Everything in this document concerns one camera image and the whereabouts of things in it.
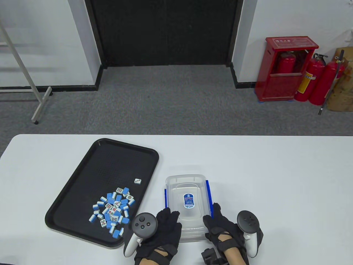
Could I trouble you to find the person's left hand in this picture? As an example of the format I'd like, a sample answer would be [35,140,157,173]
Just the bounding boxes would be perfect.
[134,207,182,265]

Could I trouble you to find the person's right hand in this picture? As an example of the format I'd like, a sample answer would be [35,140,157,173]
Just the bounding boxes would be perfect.
[203,203,264,258]

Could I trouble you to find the clear box with blue latches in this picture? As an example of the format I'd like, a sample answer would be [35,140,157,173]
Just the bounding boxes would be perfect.
[165,174,213,243]

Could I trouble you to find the black white controller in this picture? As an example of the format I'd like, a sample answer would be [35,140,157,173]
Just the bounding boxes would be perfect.
[237,211,262,258]
[123,213,158,258]

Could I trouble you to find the clear plastic lid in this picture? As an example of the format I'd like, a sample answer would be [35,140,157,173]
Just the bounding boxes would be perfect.
[165,174,212,232]

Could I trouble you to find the pile of blue mahjong tiles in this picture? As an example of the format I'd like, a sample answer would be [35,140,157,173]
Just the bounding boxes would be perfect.
[88,187,136,238]

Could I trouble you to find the black plastic tray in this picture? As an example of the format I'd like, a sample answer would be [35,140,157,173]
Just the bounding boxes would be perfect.
[45,138,160,250]

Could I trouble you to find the person's right forearm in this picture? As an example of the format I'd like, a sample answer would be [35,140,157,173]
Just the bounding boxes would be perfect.
[222,247,250,265]

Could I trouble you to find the red fire extinguisher cabinet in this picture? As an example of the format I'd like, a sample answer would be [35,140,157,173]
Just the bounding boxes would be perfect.
[255,36,319,102]

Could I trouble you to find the red fire extinguisher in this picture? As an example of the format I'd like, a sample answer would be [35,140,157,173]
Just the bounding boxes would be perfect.
[308,57,345,106]
[277,51,297,74]

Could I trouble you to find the brown cardboard box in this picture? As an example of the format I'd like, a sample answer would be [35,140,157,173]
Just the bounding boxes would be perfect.
[325,46,353,112]

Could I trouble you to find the red extinguisher with yellow label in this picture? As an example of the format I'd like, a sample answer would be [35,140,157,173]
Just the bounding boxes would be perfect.
[294,53,328,102]

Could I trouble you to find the black door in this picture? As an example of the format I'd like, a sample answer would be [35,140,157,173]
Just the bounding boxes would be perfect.
[84,0,244,68]

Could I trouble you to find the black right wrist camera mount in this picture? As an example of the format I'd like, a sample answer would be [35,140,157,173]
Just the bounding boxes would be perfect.
[201,248,225,265]

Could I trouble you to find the white metal stand frame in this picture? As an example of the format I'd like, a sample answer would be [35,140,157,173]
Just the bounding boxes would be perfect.
[0,21,53,124]

